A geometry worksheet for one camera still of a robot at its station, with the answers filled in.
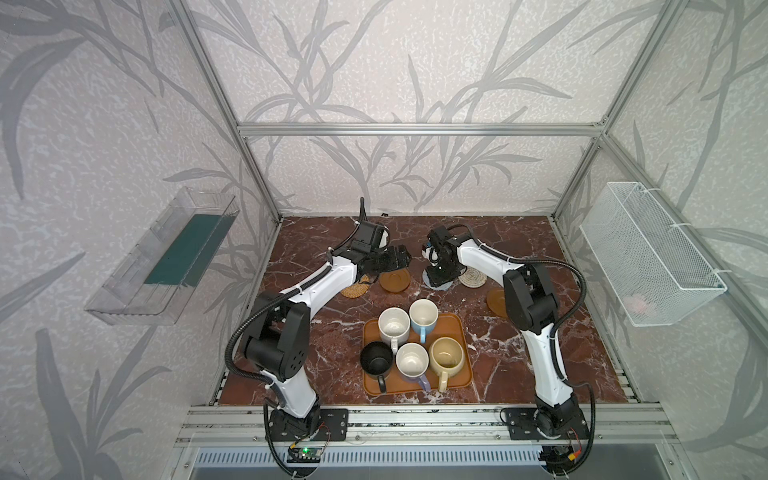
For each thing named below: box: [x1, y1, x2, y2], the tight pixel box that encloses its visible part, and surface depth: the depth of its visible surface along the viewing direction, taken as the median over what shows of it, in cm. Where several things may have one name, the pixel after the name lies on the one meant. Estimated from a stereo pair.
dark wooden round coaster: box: [379, 268, 411, 292], surface depth 103 cm
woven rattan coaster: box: [340, 274, 370, 299], surface depth 101 cm
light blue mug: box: [409, 298, 439, 344], surface depth 86 cm
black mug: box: [359, 341, 394, 394], surface depth 79 cm
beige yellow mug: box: [429, 337, 465, 393], surface depth 79 cm
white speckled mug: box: [378, 306, 411, 354], surface depth 86 cm
